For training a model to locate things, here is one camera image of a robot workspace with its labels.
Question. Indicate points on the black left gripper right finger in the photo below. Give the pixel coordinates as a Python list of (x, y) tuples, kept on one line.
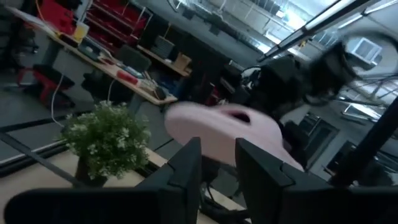
[(261, 186)]

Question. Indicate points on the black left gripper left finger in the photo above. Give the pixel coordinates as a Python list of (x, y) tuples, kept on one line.
[(183, 193)]

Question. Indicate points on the pink foam slide sandal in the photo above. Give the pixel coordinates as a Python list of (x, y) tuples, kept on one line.
[(211, 130)]

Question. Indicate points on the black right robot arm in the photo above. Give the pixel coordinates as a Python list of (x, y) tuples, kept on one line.
[(329, 71)]

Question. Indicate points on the black LED light bar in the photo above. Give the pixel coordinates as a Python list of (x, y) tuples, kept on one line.
[(326, 18)]

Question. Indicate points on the white window unit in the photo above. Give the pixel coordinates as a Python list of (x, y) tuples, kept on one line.
[(367, 49)]

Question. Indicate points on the green artificial flowering plant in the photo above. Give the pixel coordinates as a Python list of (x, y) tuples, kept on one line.
[(105, 140)]

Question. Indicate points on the black plant pot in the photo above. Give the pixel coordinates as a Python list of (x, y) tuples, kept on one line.
[(90, 179)]

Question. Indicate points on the cardboard box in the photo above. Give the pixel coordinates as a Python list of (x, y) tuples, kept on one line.
[(182, 61)]

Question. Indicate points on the small black device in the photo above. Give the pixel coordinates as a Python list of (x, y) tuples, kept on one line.
[(160, 93)]

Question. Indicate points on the grey ribbed device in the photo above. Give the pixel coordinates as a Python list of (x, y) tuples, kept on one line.
[(162, 47)]

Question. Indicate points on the small red object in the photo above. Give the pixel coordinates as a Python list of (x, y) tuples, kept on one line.
[(127, 77)]

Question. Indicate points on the grey office chair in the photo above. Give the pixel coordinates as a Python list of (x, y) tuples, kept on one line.
[(133, 57)]

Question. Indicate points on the wooden workbench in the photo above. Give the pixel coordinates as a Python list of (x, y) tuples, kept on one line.
[(102, 67)]

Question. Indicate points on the red storage bin rack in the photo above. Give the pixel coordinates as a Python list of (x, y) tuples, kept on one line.
[(118, 18)]

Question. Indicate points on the red and black cart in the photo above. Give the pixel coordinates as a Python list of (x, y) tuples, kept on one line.
[(43, 85)]

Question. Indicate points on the yellow container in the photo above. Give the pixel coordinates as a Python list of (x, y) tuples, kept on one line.
[(81, 32)]

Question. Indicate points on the red box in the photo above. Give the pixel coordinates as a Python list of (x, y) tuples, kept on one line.
[(59, 17)]

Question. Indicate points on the black rig post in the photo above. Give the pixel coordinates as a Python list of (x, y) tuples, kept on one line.
[(367, 146)]

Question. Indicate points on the black aluminium frame bar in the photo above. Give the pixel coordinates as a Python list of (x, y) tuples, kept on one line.
[(31, 154)]

